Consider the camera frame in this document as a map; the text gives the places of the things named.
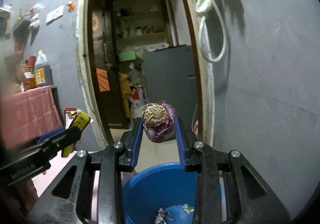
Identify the wall rack with items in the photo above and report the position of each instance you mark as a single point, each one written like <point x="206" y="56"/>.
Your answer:
<point x="25" y="20"/>

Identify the green white snack wrapper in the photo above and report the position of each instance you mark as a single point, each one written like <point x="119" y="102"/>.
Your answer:
<point x="188" y="208"/>

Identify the red cup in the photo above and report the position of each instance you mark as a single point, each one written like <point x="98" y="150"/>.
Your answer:
<point x="32" y="61"/>

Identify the blue plastic bucket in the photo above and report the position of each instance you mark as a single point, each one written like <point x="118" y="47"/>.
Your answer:
<point x="160" y="184"/>

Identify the green box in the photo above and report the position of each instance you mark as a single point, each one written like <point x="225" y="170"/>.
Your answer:
<point x="127" y="56"/>

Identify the white red bag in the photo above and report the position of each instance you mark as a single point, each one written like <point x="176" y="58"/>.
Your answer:
<point x="136" y="103"/>

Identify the white wall plate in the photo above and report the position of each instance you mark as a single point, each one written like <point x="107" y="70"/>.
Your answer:
<point x="55" y="14"/>

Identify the orange sauce bottle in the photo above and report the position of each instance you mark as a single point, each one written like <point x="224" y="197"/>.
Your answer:
<point x="28" y="80"/>

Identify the pink plaid cloth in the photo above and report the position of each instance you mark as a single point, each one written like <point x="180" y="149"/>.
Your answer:
<point x="30" y="111"/>

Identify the purple onion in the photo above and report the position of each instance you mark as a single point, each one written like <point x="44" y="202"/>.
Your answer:
<point x="160" y="126"/>

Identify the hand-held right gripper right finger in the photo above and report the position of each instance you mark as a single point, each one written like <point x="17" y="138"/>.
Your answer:
<point x="180" y="143"/>

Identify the white door frame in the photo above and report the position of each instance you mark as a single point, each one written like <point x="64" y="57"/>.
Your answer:
<point x="82" y="63"/>

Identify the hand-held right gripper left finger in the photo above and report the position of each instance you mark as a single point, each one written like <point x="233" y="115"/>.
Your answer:
<point x="136" y="143"/>

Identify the orange wall hook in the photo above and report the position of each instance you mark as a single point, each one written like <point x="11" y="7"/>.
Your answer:
<point x="71" y="6"/>

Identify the dark wooden door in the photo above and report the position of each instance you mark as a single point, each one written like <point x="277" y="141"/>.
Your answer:
<point x="112" y="111"/>

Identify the cooking oil jug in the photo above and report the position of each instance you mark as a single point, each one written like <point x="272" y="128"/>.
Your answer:
<point x="42" y="73"/>

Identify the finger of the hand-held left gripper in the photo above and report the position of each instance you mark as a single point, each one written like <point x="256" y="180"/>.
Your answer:
<point x="67" y="138"/>
<point x="53" y="133"/>

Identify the wooden shelf unit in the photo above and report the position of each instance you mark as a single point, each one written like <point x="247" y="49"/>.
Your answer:
<point x="142" y="36"/>

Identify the red yellow snack wrapper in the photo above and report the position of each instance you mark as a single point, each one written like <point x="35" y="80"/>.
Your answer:
<point x="80" y="120"/>

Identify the yellow bag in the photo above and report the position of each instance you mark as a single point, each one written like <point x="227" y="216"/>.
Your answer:
<point x="124" y="93"/>

